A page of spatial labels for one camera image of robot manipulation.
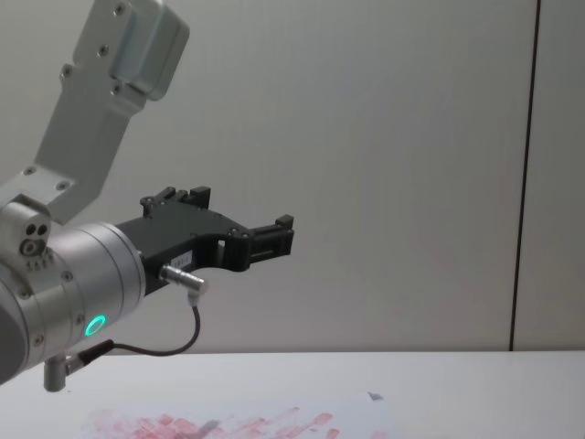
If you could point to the white table cloth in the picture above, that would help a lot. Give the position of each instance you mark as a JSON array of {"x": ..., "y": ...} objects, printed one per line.
[{"x": 411, "y": 393}]

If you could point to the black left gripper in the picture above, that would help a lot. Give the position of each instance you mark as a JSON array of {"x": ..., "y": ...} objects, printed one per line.
[{"x": 183, "y": 231}]

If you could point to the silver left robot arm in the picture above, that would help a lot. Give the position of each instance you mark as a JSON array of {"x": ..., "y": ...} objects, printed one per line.
[{"x": 96, "y": 260}]

